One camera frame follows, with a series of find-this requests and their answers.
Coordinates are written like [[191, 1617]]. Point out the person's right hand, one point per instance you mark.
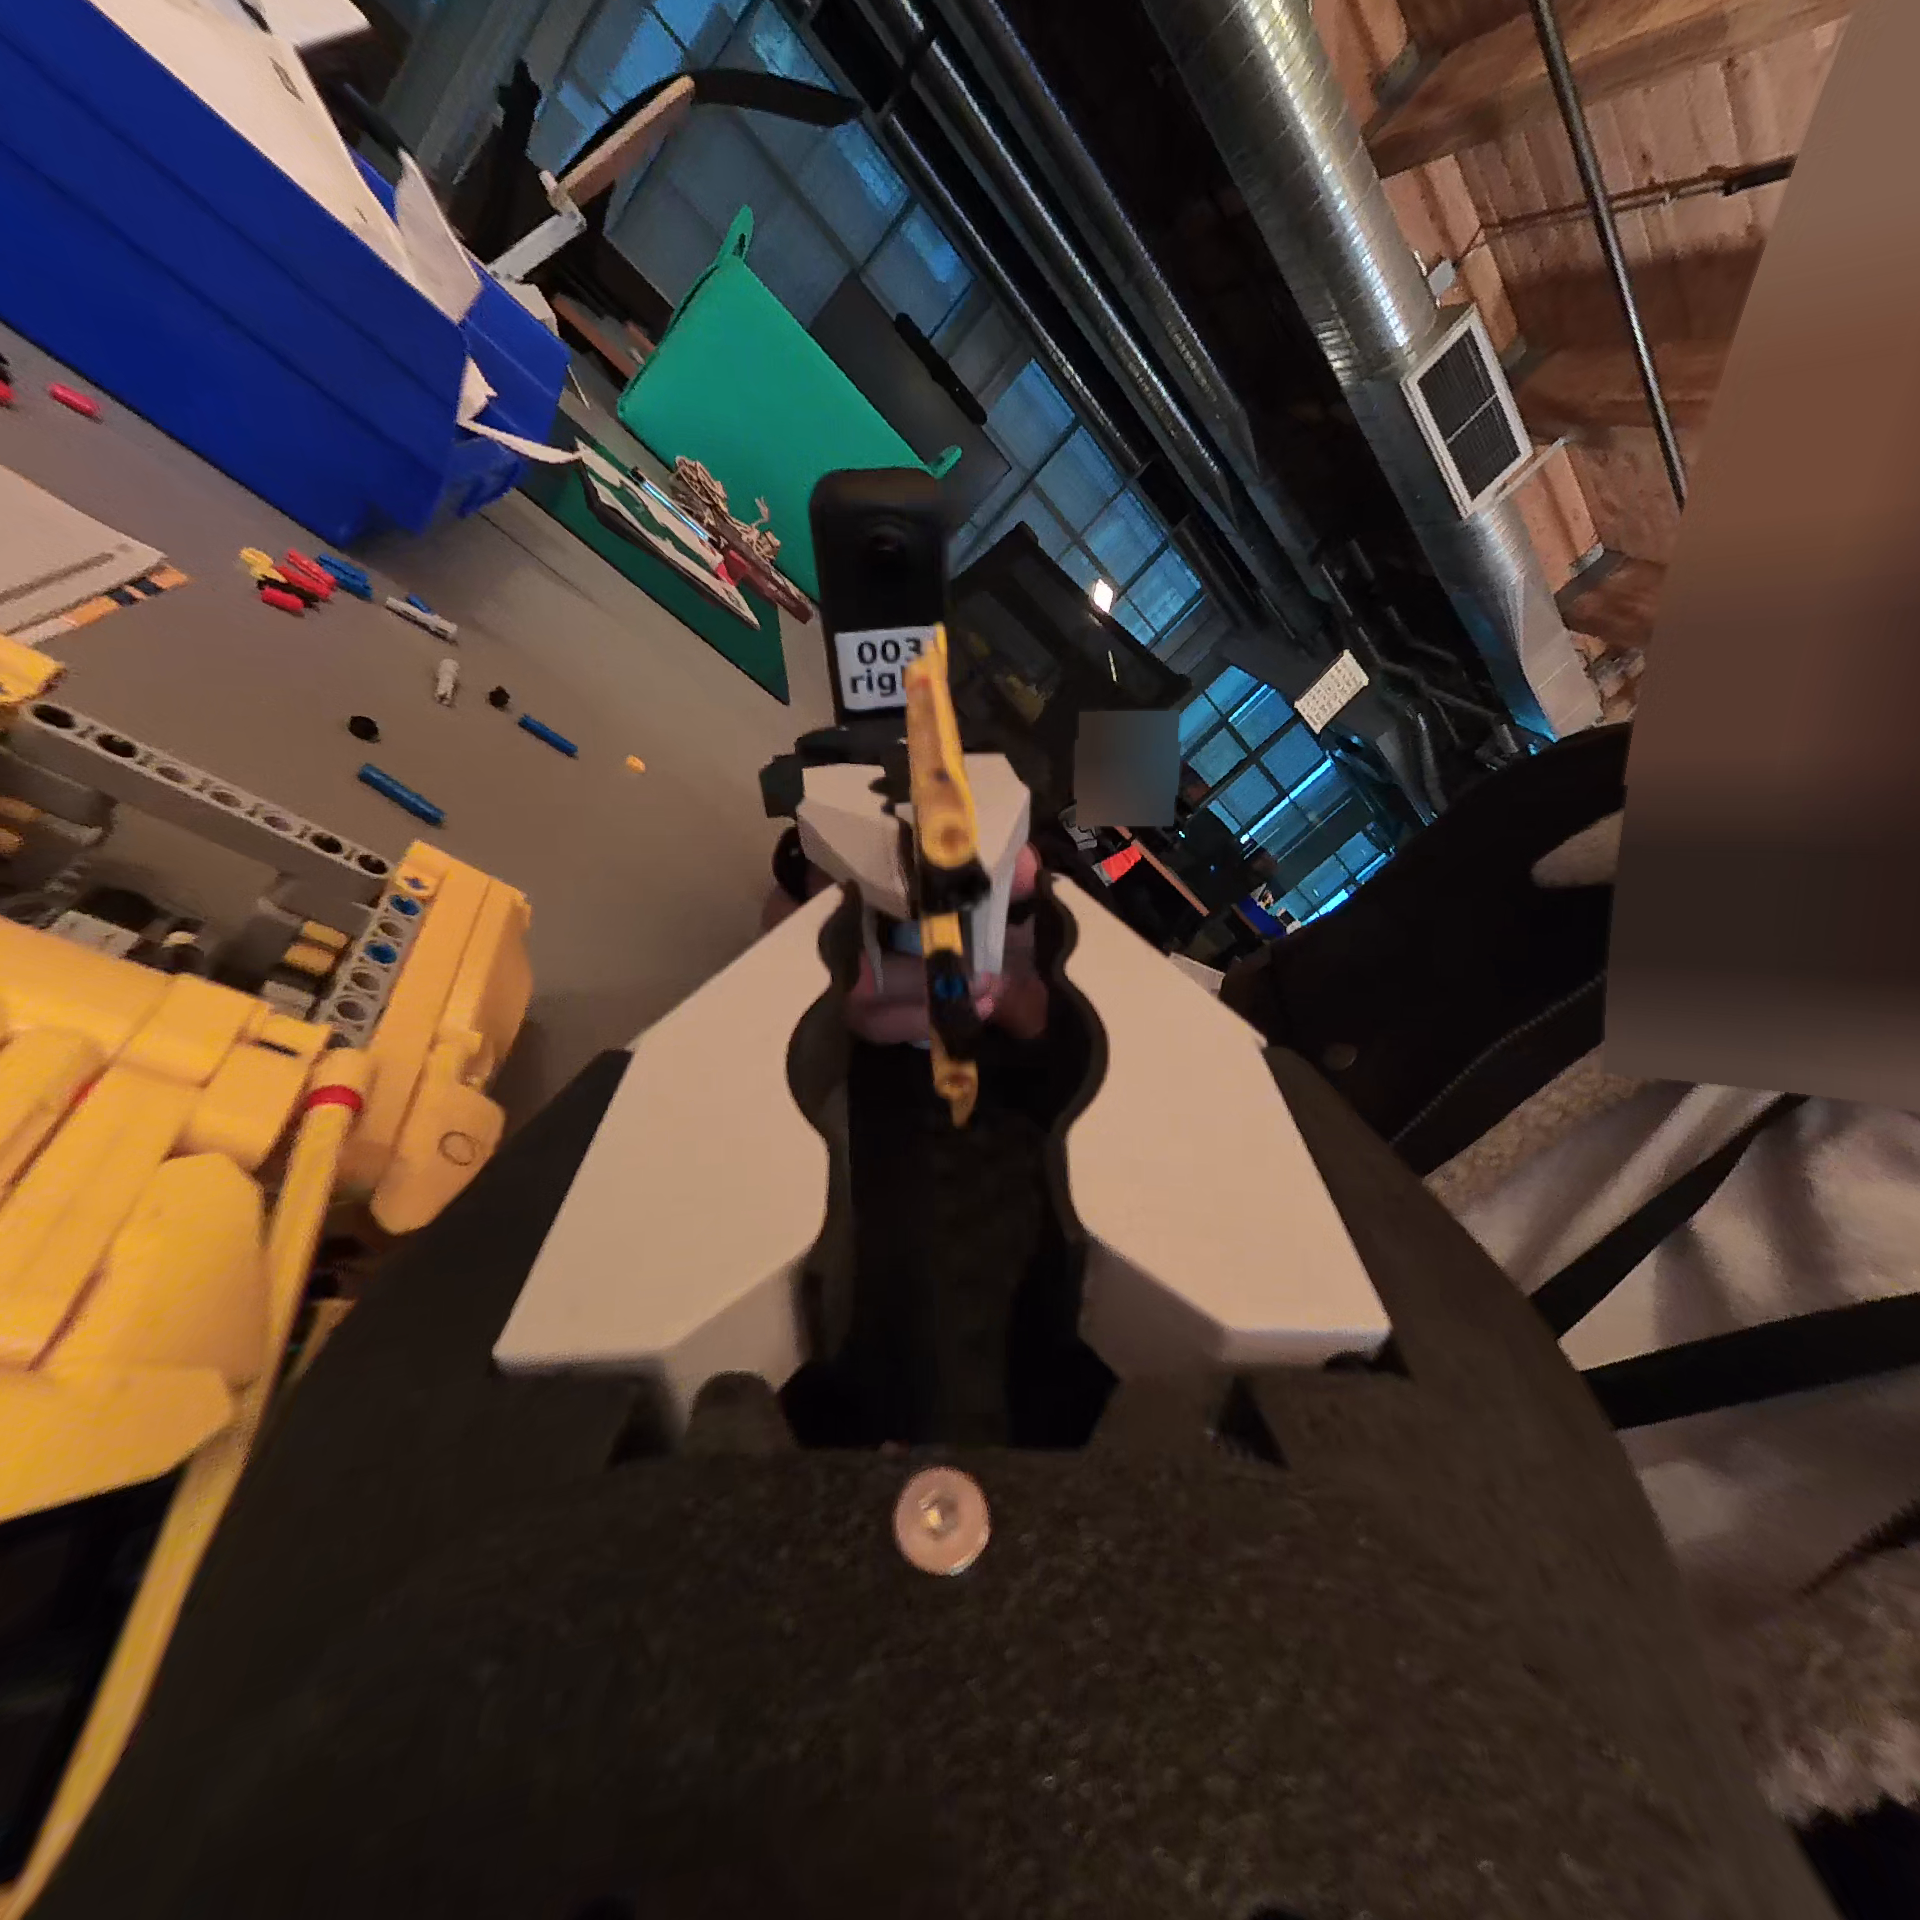
[[885, 1020]]

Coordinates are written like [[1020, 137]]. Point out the scattered small brick pins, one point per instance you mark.
[[307, 579]]

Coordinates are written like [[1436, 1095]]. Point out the white printed paper bags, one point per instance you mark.
[[224, 61]]

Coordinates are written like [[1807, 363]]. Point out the person's white shirt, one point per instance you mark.
[[1800, 1201]]

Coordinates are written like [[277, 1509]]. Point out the blue plastic bin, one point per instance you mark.
[[195, 300]]

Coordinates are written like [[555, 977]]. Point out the open instruction booklet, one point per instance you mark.
[[60, 540]]

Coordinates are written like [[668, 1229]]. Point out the small wooden model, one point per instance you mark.
[[728, 510]]

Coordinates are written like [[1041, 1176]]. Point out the silver ventilation duct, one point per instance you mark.
[[1305, 225]]

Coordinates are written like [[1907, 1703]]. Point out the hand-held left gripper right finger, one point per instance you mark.
[[1213, 1201]]

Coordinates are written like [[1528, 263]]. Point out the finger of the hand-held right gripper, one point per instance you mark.
[[863, 832], [993, 840]]

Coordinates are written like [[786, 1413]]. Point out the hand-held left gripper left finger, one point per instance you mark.
[[674, 1201]]

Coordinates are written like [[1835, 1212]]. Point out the long blue brick pin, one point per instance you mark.
[[400, 797]]

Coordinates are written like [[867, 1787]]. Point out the yellow brick arm assembly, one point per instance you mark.
[[943, 780]]

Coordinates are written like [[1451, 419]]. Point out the yellow toy brick car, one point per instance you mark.
[[180, 1079]]

